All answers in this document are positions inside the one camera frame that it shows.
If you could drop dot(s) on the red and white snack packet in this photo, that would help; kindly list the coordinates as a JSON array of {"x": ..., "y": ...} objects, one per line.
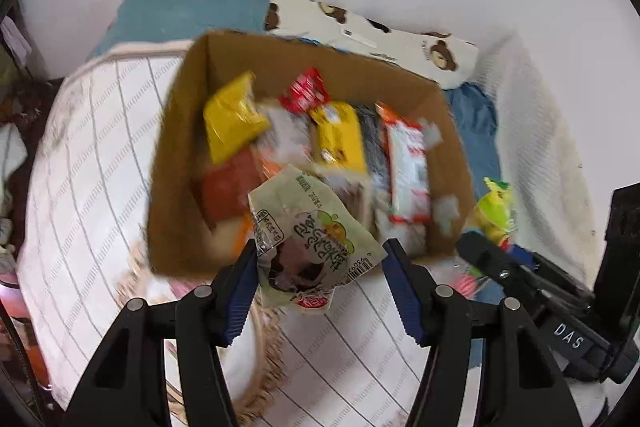
[{"x": 407, "y": 167}]

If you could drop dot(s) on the bear print pillow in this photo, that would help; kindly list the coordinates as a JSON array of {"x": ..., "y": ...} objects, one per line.
[{"x": 400, "y": 47}]

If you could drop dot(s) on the white paper tag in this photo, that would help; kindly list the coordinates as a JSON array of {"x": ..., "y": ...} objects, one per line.
[{"x": 357, "y": 38}]

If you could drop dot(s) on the pile of clothes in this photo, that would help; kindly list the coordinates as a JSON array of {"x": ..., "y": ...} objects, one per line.
[{"x": 10, "y": 152}]

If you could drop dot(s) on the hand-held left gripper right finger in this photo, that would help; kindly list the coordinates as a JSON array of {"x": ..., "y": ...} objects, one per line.
[{"x": 407, "y": 302}]

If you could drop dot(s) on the teal pillow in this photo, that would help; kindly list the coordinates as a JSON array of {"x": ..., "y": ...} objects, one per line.
[{"x": 190, "y": 12}]

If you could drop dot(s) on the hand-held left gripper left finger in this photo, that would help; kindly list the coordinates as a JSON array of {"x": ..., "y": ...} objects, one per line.
[{"x": 242, "y": 302}]

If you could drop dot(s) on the large orange snack packet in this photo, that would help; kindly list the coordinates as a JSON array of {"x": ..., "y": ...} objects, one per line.
[{"x": 225, "y": 187}]

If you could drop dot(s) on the pale green snack packet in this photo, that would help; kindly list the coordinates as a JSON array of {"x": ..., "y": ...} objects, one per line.
[{"x": 310, "y": 232}]

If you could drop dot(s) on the white quilted bed cover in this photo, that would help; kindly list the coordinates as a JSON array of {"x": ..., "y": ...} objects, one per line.
[{"x": 100, "y": 132}]

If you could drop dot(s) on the blue cloth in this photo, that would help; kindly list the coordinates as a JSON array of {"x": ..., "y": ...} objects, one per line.
[{"x": 475, "y": 122}]

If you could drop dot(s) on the fruit candy bag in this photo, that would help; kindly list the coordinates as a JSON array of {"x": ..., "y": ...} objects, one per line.
[{"x": 492, "y": 212}]

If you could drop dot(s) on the yellow brown print snack packet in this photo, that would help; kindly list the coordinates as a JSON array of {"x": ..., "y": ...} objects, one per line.
[{"x": 340, "y": 137}]

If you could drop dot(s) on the printed cardboard box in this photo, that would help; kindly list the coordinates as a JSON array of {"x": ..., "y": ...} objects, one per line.
[{"x": 175, "y": 187}]

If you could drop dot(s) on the beige red label snack packet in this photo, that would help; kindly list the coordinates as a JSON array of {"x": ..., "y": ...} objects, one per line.
[{"x": 302, "y": 89}]

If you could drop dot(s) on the black patterned snack packet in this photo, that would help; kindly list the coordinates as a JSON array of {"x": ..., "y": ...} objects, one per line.
[{"x": 372, "y": 147}]

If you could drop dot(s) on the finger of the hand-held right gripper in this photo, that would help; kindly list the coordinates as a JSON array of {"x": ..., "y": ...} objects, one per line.
[
  {"x": 482, "y": 254},
  {"x": 555, "y": 278}
]

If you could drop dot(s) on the pink red object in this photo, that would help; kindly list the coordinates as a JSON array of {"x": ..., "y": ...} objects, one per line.
[{"x": 15, "y": 307}]

